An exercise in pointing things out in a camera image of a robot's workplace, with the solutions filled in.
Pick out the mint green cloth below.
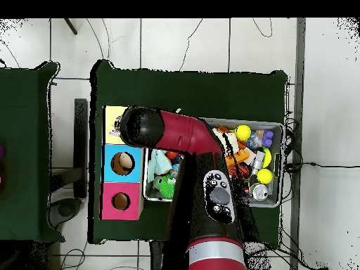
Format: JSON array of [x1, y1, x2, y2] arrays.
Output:
[[146, 148, 173, 182]]

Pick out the green puffer ball with eyes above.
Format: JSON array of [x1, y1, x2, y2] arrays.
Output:
[[153, 174, 176, 200]]

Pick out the colourful confetti print cloth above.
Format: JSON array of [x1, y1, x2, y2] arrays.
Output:
[[109, 115, 122, 137]]

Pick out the wooden box with three holes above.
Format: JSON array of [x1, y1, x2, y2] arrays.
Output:
[[99, 105, 148, 221]]

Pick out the shallow mesh bin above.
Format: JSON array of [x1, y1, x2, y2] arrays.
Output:
[[142, 116, 285, 208]]

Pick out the cream yellow cloth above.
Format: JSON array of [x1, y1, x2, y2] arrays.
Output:
[[212, 128, 240, 155]]

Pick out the yellow tennis ball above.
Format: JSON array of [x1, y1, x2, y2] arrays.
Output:
[[234, 124, 252, 141]]

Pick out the smooth yellow ball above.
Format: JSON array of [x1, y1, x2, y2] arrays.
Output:
[[256, 168, 274, 185]]

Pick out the black stand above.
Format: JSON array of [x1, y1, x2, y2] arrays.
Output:
[[50, 98, 89, 229]]

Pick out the dark green side tablecloth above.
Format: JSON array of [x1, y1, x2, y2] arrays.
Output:
[[0, 61, 65, 243]]

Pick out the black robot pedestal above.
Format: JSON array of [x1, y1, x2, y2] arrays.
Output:
[[148, 240, 167, 270]]

